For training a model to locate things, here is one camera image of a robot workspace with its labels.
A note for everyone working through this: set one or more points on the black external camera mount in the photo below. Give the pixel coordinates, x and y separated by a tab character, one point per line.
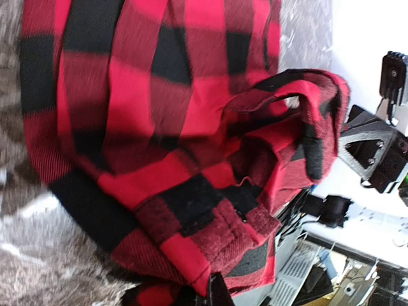
330	211

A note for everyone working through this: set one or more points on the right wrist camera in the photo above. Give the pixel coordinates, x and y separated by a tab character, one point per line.
393	83

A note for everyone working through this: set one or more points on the white slotted cable duct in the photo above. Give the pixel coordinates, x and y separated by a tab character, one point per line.
292	277

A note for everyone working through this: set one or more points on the red black plaid shirt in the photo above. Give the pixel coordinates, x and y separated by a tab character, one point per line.
167	132

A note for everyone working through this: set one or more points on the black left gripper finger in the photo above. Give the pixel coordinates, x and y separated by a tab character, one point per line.
217	292

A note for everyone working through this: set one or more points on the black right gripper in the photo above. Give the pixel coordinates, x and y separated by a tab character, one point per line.
375	151

